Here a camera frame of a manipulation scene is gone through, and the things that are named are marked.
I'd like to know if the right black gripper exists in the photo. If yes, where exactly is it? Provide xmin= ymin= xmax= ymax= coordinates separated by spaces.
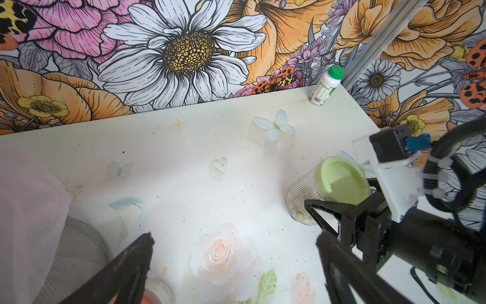
xmin=304 ymin=178 xmax=392 ymax=272

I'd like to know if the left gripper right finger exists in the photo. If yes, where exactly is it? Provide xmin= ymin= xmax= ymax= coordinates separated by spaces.
xmin=316 ymin=231 xmax=410 ymax=303

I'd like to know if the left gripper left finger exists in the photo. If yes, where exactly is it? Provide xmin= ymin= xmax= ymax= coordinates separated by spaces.
xmin=62 ymin=233 xmax=154 ymax=303

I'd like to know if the green lid peanut jar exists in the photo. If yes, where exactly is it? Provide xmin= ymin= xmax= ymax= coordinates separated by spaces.
xmin=286 ymin=157 xmax=372 ymax=225

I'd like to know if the mesh bin with pink bag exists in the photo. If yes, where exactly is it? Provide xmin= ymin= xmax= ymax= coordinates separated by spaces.
xmin=1 ymin=140 xmax=111 ymax=303

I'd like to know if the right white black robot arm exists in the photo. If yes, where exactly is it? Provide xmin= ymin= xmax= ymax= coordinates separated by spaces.
xmin=305 ymin=189 xmax=485 ymax=303

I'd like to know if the brown lid peanut jar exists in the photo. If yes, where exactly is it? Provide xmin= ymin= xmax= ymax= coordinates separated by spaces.
xmin=141 ymin=278 xmax=175 ymax=304

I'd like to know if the white bottle green cap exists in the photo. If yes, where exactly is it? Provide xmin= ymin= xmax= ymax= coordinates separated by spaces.
xmin=309 ymin=65 xmax=346 ymax=106

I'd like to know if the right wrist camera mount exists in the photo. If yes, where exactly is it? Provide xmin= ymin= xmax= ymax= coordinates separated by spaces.
xmin=352 ymin=124 xmax=449 ymax=224

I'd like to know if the right aluminium corner post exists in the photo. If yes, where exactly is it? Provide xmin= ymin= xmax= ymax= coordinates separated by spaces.
xmin=341 ymin=0 xmax=427 ymax=90

